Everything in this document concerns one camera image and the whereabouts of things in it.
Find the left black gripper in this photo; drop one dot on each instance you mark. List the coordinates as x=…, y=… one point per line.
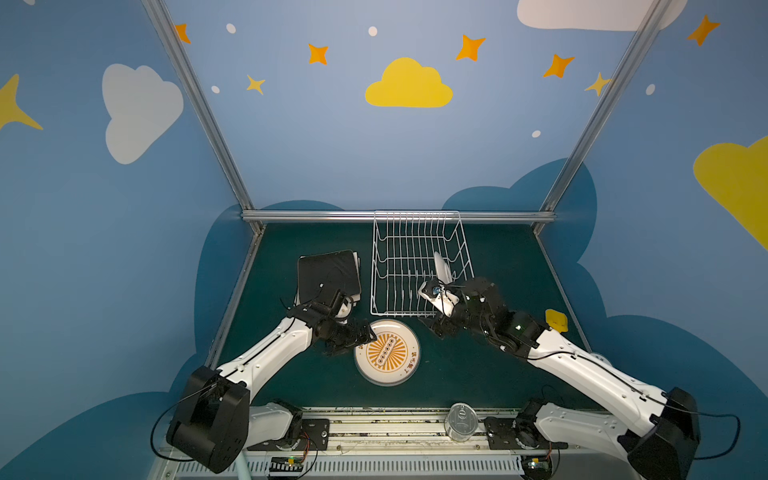
x=346, y=335

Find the black square plate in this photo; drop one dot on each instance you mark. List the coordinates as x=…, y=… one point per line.
x=324, y=273

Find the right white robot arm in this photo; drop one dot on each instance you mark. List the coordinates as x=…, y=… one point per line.
x=656, y=432

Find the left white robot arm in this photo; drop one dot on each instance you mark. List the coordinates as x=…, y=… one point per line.
x=214, y=422

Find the right circuit board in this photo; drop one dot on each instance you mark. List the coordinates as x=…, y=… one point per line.
x=536, y=468

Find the circuit board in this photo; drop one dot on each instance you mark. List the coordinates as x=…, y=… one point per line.
x=536, y=468
x=291, y=465

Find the left circuit board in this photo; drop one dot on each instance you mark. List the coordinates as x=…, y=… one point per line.
x=291, y=465

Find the light blue spatula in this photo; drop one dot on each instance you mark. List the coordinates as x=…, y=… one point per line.
x=242, y=468

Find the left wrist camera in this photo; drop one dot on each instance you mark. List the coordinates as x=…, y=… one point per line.
x=344, y=311

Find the yellow handled brush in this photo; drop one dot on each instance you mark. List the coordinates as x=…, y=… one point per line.
x=557, y=320

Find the white wire dish rack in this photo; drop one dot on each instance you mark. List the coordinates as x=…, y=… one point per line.
x=402, y=260

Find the aluminium frame rail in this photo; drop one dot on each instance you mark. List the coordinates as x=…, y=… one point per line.
x=319, y=216

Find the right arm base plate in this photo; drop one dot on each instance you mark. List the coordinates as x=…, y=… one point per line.
x=507, y=434

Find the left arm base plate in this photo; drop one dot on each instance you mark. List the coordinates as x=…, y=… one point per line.
x=314, y=433

